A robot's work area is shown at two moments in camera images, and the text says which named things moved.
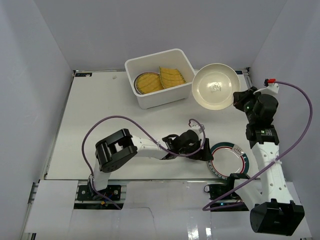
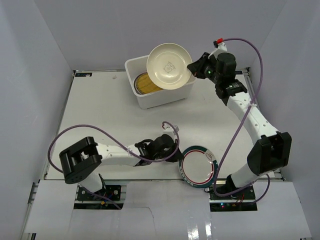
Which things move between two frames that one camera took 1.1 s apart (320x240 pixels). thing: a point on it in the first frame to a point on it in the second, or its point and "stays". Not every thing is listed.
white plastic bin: x=173 y=58 stays
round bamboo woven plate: x=147 y=82 stays
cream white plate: x=213 y=85 to x=167 y=66
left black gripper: x=206 y=152 to x=173 y=155
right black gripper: x=239 y=98 to x=197 y=68
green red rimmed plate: x=228 y=158 to x=198 y=166
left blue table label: x=83 y=74 stays
